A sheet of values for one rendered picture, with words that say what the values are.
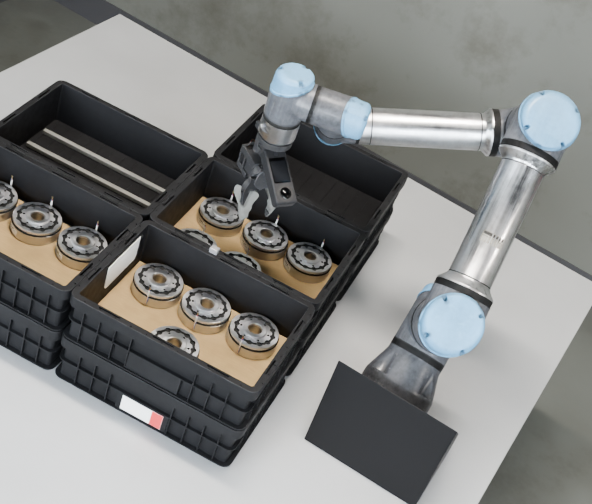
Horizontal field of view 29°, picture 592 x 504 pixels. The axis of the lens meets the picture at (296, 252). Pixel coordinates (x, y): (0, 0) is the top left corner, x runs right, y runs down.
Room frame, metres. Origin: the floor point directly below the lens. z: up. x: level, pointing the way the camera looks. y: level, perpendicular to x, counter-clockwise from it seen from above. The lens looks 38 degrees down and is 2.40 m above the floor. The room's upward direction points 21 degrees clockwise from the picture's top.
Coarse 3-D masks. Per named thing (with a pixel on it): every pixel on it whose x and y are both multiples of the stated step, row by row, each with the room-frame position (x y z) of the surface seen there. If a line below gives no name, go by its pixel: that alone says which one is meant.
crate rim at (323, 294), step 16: (208, 160) 2.09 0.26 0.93; (192, 176) 2.02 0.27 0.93; (176, 192) 1.94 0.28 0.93; (160, 208) 1.87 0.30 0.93; (160, 224) 1.82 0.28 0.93; (192, 240) 1.81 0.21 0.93; (224, 256) 1.80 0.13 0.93; (352, 256) 1.95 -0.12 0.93; (256, 272) 1.78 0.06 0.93; (336, 272) 1.88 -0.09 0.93; (288, 288) 1.77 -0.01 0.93; (320, 304) 1.77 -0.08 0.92
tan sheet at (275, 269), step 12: (192, 216) 2.01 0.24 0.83; (180, 228) 1.96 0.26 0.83; (216, 240) 1.96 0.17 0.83; (228, 240) 1.98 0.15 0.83; (288, 240) 2.05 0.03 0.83; (264, 264) 1.94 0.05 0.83; (276, 264) 1.96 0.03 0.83; (276, 276) 1.92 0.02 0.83; (288, 276) 1.93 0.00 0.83; (300, 288) 1.91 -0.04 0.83; (312, 288) 1.92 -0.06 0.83
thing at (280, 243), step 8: (248, 224) 2.01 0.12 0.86; (256, 224) 2.03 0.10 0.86; (264, 224) 2.04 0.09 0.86; (272, 224) 2.05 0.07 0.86; (248, 232) 1.99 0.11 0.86; (280, 232) 2.03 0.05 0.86; (248, 240) 1.96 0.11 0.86; (256, 240) 1.97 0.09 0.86; (280, 240) 2.00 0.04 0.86; (264, 248) 1.95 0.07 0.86; (272, 248) 1.96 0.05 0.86; (280, 248) 1.97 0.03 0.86
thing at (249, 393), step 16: (144, 224) 1.80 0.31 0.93; (128, 240) 1.75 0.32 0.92; (176, 240) 1.80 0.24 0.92; (112, 256) 1.68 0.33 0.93; (208, 256) 1.78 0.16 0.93; (96, 272) 1.63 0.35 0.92; (240, 272) 1.77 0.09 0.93; (80, 288) 1.56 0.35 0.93; (272, 288) 1.76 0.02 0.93; (80, 304) 1.53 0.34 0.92; (96, 304) 1.53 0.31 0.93; (304, 304) 1.74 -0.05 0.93; (112, 320) 1.51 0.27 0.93; (304, 320) 1.70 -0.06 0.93; (128, 336) 1.51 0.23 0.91; (144, 336) 1.50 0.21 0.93; (160, 352) 1.49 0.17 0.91; (176, 352) 1.49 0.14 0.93; (288, 352) 1.62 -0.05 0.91; (192, 368) 1.48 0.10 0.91; (208, 368) 1.48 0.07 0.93; (272, 368) 1.54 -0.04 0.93; (224, 384) 1.47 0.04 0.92; (240, 384) 1.47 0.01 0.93; (256, 384) 1.48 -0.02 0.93
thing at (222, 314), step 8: (200, 288) 1.76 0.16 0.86; (184, 296) 1.72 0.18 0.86; (192, 296) 1.72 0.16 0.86; (216, 296) 1.75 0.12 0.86; (184, 304) 1.69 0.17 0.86; (192, 304) 1.70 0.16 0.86; (224, 304) 1.74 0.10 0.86; (192, 312) 1.68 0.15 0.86; (200, 312) 1.69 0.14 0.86; (216, 312) 1.70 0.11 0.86; (224, 312) 1.72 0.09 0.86; (200, 320) 1.67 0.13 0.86; (208, 320) 1.67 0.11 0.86; (216, 320) 1.68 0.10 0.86; (224, 320) 1.69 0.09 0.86
